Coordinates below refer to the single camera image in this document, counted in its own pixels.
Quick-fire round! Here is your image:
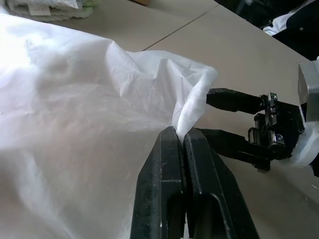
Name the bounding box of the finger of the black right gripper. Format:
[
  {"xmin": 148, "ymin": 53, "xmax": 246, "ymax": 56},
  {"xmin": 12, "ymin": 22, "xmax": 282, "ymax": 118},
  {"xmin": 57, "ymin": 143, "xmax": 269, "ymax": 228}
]
[
  {"xmin": 206, "ymin": 87, "xmax": 269, "ymax": 114},
  {"xmin": 194, "ymin": 127, "xmax": 273, "ymax": 173}
]

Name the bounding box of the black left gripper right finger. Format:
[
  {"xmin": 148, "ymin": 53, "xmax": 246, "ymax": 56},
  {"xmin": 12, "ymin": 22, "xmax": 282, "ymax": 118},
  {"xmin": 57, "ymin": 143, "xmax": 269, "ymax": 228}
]
[{"xmin": 182, "ymin": 129, "xmax": 260, "ymax": 239}]

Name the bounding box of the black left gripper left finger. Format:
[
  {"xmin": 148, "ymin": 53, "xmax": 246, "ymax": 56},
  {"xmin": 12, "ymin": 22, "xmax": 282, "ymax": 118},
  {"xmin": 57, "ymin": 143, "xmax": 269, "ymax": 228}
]
[{"xmin": 129, "ymin": 125, "xmax": 187, "ymax": 239}]

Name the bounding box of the white translucent drawstring bag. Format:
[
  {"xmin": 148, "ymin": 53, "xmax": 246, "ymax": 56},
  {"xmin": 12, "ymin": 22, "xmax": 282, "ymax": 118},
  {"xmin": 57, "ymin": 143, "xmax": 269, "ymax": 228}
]
[{"xmin": 0, "ymin": 9, "xmax": 219, "ymax": 239}]

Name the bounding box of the light green towel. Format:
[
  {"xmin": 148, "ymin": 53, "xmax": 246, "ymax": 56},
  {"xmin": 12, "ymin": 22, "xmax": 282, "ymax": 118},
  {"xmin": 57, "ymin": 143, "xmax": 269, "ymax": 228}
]
[{"xmin": 81, "ymin": 0, "xmax": 97, "ymax": 12}]

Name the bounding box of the folded white towel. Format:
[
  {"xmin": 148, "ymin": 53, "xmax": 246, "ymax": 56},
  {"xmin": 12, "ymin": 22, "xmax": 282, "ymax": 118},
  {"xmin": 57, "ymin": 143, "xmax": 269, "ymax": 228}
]
[{"xmin": 4, "ymin": 0, "xmax": 97, "ymax": 19}]

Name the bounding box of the dark and white jacket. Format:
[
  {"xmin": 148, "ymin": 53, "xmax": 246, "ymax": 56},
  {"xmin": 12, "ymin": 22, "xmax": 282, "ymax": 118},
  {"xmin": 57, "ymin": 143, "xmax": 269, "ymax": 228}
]
[{"xmin": 215, "ymin": 0, "xmax": 319, "ymax": 61}]

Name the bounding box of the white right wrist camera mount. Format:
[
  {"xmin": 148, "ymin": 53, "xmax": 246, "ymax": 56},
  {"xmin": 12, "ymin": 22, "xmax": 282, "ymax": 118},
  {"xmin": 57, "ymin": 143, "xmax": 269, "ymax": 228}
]
[{"xmin": 291, "ymin": 56, "xmax": 319, "ymax": 168}]

